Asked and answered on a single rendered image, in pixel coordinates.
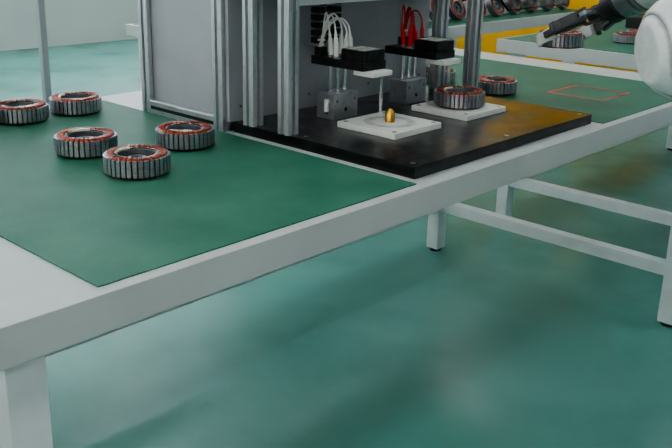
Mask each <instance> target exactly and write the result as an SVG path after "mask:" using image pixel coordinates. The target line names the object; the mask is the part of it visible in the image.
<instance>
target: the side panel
mask: <svg viewBox="0 0 672 448"><path fill-rule="evenodd" d="M138 20H139V41H140V62H141V83H142V104H143V111H146V112H150V113H154V114H157V115H161V116H165V117H169V118H172V119H176V120H180V121H183V120H185V122H186V121H187V120H189V121H191V120H193V121H201V122H206V123H209V124H211V125H212V126H214V129H215V130H218V131H221V132H227V131H233V122H227V117H226V61H225V4H224V0H138Z"/></svg>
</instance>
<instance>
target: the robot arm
mask: <svg viewBox="0 0 672 448"><path fill-rule="evenodd" d="M646 11H647V12H646ZM644 12H646V14H645V15H644V17H643V18H642V21H641V23H640V26H639V29H638V31H637V34H636V38H635V45H634V55H635V62H636V67H637V70H638V73H639V75H640V77H641V79H642V80H643V81H644V82H645V83H646V84H647V85H648V86H649V87H650V88H651V89H652V90H653V91H654V92H656V93H657V94H660V95H662V96H664V97H666V98H669V99H672V0H599V3H598V4H597V5H594V6H591V8H589V9H586V7H582V8H580V9H579V10H577V11H575V12H573V13H571V14H569V15H567V16H564V17H562V18H560V19H558V20H556V21H552V22H551V23H549V24H548V25H549V28H547V29H545V30H544V31H542V32H540V33H539V34H537V35H535V37H536V41H537V44H538V47H541V46H543V45H545V44H546V43H548V42H550V41H552V40H553V39H555V38H557V37H559V36H560V33H563V32H566V31H568V30H571V29H574V28H577V27H579V26H582V25H584V26H583V27H581V28H580V29H578V30H576V31H580V32H582V33H584V34H585V37H584V40H585V39H587V38H589V37H590V36H592V35H594V34H595V32H596V35H601V34H602V33H601V30H602V29H603V31H607V30H608V29H609V28H611V27H612V26H613V25H614V24H615V23H619V22H621V21H623V20H625V19H626V18H632V17H634V18H635V17H636V16H638V15H640V14H642V13H644ZM587 18H588V21H589V22H587V21H586V19H587ZM593 24H594V25H593Z"/></svg>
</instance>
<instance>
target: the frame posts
mask: <svg viewBox="0 0 672 448"><path fill-rule="evenodd" d="M449 6H450V0H433V16H432V34H431V37H438V38H446V39H448V22H449ZM483 14H484V0H467V15H466V30H465V45H464V60H463V75H462V85H463V86H473V87H477V88H478V83H479V70H480V56H481V42H482V28H483ZM242 49H243V125H246V126H248V125H249V127H257V125H258V126H262V125H263V0H242ZM445 72H446V67H445V66H443V65H436V64H430V71H429V88H431V89H433V88H434V89H436V88H438V87H440V86H445ZM298 111H299V0H278V134H284V135H285V136H291V135H292V134H294V135H295V134H298Z"/></svg>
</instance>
